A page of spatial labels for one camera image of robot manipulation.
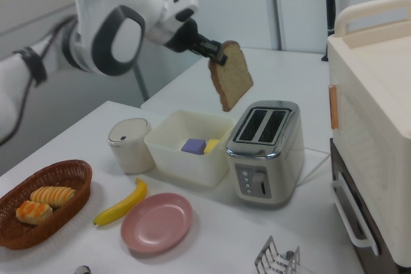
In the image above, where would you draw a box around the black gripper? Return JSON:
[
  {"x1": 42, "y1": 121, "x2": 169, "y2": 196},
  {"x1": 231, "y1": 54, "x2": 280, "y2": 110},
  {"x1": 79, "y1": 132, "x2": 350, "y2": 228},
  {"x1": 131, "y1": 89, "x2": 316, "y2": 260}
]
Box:
[{"x1": 162, "y1": 18, "x2": 229, "y2": 66}]

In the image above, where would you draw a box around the brown toast slice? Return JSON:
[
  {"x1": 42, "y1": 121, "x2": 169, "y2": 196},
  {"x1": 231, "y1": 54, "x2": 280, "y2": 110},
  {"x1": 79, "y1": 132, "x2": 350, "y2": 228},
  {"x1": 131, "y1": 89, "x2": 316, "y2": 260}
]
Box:
[{"x1": 207, "y1": 40, "x2": 254, "y2": 113}]

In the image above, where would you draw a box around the pink plate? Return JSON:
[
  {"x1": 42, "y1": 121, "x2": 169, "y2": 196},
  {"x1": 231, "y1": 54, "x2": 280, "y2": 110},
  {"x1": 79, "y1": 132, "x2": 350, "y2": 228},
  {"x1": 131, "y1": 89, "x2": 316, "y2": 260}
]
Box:
[{"x1": 120, "y1": 193, "x2": 194, "y2": 254}]

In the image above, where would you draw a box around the striped long bread roll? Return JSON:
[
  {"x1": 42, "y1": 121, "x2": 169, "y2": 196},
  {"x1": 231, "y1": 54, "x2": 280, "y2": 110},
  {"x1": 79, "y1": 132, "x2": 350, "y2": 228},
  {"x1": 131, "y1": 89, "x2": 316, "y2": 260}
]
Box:
[{"x1": 30, "y1": 185, "x2": 77, "y2": 209}]

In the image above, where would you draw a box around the orange glazed bread roll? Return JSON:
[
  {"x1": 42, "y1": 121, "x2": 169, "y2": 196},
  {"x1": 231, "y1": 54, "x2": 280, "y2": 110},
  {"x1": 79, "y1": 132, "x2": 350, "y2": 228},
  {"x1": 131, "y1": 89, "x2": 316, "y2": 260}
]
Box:
[{"x1": 15, "y1": 200, "x2": 53, "y2": 225}]

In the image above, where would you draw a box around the yellow cube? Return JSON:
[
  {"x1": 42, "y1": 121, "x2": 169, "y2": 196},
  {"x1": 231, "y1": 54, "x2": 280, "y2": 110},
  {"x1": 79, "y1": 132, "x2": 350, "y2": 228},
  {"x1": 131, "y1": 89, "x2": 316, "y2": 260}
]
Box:
[{"x1": 203, "y1": 139, "x2": 221, "y2": 155}]

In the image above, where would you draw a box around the purple cube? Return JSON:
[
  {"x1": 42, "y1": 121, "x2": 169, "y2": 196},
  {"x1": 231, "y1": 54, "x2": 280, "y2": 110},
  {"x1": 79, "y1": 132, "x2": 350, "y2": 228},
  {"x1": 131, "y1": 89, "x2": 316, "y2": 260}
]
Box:
[{"x1": 180, "y1": 138, "x2": 207, "y2": 157}]

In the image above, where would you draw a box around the white plastic container box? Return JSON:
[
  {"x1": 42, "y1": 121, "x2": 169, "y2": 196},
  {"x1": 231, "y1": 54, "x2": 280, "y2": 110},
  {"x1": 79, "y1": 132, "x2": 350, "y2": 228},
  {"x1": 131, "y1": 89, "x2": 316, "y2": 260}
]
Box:
[{"x1": 143, "y1": 109, "x2": 238, "y2": 189}]

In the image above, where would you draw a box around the cream canister with lid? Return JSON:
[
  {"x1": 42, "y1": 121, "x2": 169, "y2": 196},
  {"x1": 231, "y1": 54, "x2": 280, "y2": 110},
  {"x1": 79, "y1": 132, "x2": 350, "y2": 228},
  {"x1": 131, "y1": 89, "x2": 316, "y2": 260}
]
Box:
[{"x1": 107, "y1": 117, "x2": 157, "y2": 175}]

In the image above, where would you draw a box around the chrome two-slot toaster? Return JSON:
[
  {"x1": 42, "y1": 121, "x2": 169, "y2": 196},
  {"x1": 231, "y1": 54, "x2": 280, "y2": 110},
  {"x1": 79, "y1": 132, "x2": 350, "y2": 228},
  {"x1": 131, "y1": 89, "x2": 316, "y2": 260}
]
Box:
[{"x1": 225, "y1": 99, "x2": 305, "y2": 207}]

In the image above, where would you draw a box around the yellow banana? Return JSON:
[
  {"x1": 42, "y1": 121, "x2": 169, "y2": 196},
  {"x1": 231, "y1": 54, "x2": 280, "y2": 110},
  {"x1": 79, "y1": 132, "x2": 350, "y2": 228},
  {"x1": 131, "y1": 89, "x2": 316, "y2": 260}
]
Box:
[{"x1": 92, "y1": 177, "x2": 148, "y2": 227}]

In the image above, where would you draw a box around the cream oven cabinet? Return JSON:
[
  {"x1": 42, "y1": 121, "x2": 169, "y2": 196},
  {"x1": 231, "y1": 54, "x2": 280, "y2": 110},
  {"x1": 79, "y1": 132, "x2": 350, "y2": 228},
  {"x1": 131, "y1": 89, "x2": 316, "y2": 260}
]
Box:
[{"x1": 326, "y1": 0, "x2": 411, "y2": 269}]

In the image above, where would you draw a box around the brown wicker basket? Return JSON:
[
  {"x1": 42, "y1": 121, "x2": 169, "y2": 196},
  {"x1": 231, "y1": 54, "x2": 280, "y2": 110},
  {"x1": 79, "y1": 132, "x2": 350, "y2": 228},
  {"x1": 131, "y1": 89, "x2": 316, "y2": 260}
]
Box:
[{"x1": 0, "y1": 158, "x2": 93, "y2": 251}]

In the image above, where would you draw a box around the metal toast rack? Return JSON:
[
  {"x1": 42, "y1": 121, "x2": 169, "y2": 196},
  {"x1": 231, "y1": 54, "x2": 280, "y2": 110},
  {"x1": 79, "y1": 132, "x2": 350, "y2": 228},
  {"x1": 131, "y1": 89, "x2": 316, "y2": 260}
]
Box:
[{"x1": 254, "y1": 235, "x2": 301, "y2": 274}]

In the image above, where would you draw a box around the brown oven appliance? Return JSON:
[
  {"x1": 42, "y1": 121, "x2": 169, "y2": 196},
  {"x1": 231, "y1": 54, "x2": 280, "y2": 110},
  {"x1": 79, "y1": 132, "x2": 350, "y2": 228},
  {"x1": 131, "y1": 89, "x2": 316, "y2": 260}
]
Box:
[{"x1": 329, "y1": 137, "x2": 401, "y2": 274}]

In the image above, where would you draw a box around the white toaster power cable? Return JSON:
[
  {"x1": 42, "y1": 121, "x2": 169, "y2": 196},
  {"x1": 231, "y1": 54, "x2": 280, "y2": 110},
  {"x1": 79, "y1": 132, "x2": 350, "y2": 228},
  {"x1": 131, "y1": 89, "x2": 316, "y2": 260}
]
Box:
[{"x1": 294, "y1": 148, "x2": 332, "y2": 189}]

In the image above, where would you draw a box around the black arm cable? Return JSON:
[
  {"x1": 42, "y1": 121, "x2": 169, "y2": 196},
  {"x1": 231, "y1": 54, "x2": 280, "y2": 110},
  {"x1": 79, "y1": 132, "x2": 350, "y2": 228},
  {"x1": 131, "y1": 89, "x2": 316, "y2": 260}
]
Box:
[{"x1": 0, "y1": 17, "x2": 78, "y2": 146}]

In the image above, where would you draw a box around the white oven door handle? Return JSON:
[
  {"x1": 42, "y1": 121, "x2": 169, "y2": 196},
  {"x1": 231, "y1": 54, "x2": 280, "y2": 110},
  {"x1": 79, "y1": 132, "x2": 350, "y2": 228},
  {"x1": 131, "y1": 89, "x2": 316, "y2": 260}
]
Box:
[{"x1": 330, "y1": 171, "x2": 380, "y2": 257}]

